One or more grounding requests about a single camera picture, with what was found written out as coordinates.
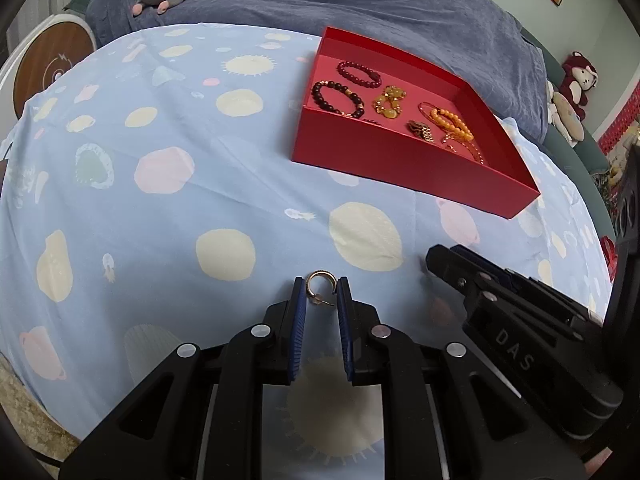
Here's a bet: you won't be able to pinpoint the small red bag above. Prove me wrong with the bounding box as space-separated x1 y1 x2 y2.
601 235 622 283

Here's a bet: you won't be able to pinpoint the red monkey plush toy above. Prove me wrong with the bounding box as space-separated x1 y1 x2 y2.
558 51 600 122

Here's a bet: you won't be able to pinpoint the dark bead bracelet gold accents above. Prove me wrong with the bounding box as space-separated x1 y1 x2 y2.
311 80 366 120

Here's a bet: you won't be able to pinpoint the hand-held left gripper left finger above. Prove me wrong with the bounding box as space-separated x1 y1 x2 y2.
59 276 307 480

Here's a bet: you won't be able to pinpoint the yellow amber bead bracelet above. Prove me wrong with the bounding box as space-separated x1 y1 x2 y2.
372 85 407 122

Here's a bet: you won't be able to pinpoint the beige shaggy rug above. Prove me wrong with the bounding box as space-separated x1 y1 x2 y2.
0 357 83 463

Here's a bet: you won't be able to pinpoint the round wooden white table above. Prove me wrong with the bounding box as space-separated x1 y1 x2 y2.
0 13 99 120

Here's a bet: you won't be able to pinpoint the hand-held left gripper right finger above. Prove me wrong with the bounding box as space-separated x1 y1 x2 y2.
336 276 586 480

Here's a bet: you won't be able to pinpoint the teal bed frame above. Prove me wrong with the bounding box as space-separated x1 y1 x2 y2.
520 25 618 241

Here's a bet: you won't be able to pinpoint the dark red bead bracelet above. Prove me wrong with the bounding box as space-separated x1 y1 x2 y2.
336 61 383 88

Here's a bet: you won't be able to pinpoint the gold chain bracelet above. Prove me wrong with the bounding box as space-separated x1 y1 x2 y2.
407 120 437 144

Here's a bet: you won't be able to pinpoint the gold hoop earring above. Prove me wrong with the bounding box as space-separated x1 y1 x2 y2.
306 270 335 307

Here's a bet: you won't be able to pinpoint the red dotted wall strip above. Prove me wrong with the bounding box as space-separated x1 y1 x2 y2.
597 107 640 157

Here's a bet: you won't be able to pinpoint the red jewelry box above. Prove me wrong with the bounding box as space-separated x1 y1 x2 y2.
291 26 542 220

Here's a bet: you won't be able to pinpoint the orange bead bracelet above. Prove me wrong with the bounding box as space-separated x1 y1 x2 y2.
430 108 475 143

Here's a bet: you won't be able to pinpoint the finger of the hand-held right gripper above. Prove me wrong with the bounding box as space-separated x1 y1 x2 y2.
450 244 603 333
425 245 506 302

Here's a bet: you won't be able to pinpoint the thin red string bracelet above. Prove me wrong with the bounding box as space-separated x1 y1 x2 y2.
441 132 486 165

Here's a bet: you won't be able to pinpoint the white plush toy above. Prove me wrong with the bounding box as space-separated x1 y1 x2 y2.
545 80 587 149

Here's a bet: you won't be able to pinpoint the white curtain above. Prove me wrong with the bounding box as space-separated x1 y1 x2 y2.
7 0 63 53

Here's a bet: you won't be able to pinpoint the dark blue blanket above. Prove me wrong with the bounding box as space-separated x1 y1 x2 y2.
85 0 552 145

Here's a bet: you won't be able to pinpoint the brown board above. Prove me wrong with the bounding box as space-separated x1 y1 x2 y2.
0 141 14 193

